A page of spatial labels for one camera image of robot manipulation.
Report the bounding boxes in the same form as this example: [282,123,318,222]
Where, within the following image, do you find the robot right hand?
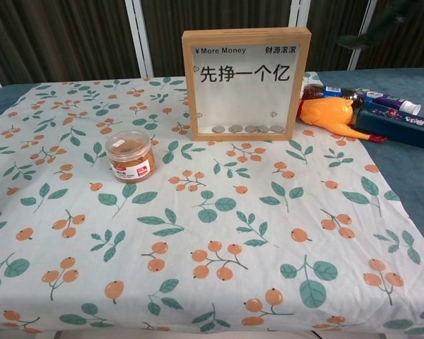
[335,32,374,49]

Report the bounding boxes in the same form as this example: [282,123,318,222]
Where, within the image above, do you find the wooden coin box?
[181,26,312,143]

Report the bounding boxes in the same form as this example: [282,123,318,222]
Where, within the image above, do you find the floral print tablecloth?
[0,71,424,335]

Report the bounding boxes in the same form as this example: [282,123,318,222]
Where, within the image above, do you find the purple toothpaste tube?
[363,90,422,114]

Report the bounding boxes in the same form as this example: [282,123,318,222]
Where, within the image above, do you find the dark slatted partition screen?
[0,0,424,89]

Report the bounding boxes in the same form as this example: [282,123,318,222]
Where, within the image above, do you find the dark blue toothpaste box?
[353,107,424,152]

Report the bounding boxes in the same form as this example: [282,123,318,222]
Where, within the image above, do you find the cola bottle blue label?
[301,83,367,123]

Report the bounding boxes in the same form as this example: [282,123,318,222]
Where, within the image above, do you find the orange rubber chicken toy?
[295,97,388,144]

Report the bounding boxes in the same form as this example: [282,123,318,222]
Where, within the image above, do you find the clear jar orange contents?
[105,129,159,184]

